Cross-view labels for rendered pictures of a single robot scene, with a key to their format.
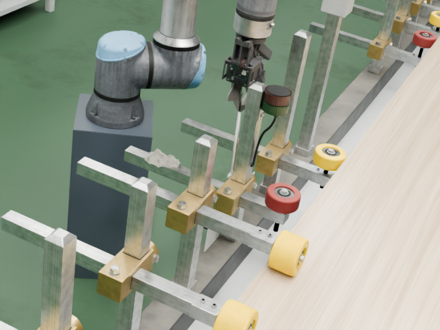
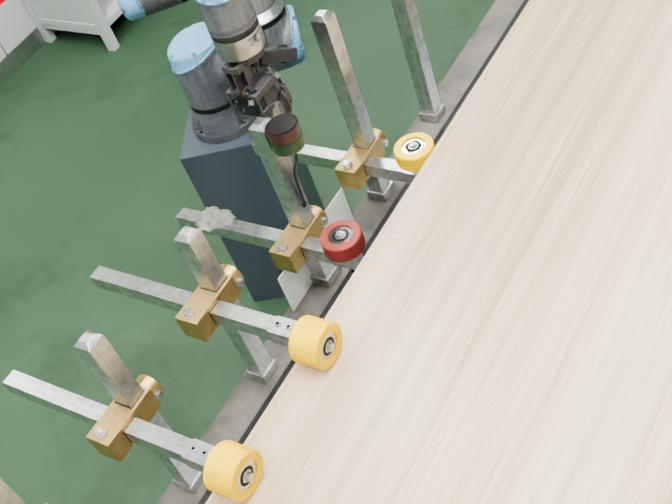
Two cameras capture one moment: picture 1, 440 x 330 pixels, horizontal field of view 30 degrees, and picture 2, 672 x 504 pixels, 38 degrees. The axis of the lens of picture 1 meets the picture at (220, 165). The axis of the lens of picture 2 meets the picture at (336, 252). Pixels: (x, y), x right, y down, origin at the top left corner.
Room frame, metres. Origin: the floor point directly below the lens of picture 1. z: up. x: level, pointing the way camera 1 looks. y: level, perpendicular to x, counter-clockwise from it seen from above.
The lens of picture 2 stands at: (0.38, -0.69, 2.14)
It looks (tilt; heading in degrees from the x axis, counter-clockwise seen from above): 44 degrees down; 25
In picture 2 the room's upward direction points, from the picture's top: 22 degrees counter-clockwise
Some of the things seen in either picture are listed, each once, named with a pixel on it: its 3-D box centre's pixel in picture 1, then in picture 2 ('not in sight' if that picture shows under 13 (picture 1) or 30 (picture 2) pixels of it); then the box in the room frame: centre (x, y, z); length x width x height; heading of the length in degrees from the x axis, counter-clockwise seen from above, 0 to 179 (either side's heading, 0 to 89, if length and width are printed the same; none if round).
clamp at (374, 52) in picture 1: (380, 46); not in sight; (2.81, -0.50, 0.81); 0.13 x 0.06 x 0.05; 159
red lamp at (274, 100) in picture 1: (277, 95); (283, 129); (1.65, -0.10, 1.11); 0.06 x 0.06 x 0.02
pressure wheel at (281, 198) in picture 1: (279, 210); (347, 253); (1.58, -0.16, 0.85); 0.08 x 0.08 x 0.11
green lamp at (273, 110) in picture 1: (275, 105); (287, 140); (1.65, -0.10, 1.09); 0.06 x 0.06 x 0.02
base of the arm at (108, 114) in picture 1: (116, 101); (221, 106); (2.35, 0.37, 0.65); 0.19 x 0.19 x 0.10
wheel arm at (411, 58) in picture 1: (365, 44); not in sight; (2.81, -0.45, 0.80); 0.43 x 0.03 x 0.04; 69
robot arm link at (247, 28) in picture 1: (254, 24); (240, 40); (1.79, -0.02, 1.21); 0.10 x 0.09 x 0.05; 69
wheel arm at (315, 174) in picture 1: (255, 152); (339, 161); (1.88, -0.09, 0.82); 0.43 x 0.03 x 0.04; 69
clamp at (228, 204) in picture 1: (236, 192); (301, 237); (1.64, -0.05, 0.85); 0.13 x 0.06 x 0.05; 159
